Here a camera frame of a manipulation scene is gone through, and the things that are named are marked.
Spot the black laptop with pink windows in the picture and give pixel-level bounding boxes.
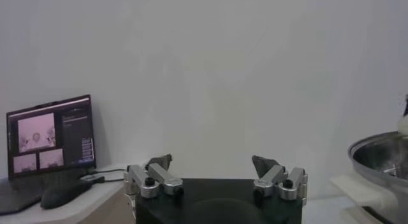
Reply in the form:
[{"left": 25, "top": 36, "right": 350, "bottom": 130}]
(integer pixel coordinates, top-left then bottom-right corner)
[{"left": 0, "top": 94, "right": 97, "bottom": 215}]

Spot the black computer mouse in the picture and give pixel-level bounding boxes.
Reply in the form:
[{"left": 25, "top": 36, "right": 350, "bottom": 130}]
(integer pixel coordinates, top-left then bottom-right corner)
[{"left": 40, "top": 179, "right": 94, "bottom": 210}]

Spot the white electric cooker pot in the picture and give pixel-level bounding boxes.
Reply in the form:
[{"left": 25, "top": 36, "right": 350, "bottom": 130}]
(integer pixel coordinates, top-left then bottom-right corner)
[{"left": 330, "top": 173, "right": 408, "bottom": 224}]

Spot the thin black adapter cable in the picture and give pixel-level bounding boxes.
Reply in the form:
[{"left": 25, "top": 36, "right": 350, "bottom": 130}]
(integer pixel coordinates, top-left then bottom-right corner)
[{"left": 85, "top": 167, "right": 127, "bottom": 183}]

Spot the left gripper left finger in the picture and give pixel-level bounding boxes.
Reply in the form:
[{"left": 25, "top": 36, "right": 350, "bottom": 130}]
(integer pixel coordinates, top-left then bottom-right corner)
[{"left": 123, "top": 153, "right": 185, "bottom": 199}]

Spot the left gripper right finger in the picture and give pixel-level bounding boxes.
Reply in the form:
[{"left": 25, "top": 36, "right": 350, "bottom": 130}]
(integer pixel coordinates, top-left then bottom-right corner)
[{"left": 251, "top": 154, "right": 309, "bottom": 202}]

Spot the small grey usb adapter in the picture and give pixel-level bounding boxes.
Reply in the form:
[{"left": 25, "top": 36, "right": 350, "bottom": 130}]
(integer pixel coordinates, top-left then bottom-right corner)
[{"left": 80, "top": 175, "right": 106, "bottom": 185}]

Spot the stainless steel steamer basket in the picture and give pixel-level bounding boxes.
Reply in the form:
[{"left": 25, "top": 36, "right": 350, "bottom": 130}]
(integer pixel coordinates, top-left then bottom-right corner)
[{"left": 347, "top": 131, "right": 408, "bottom": 224}]

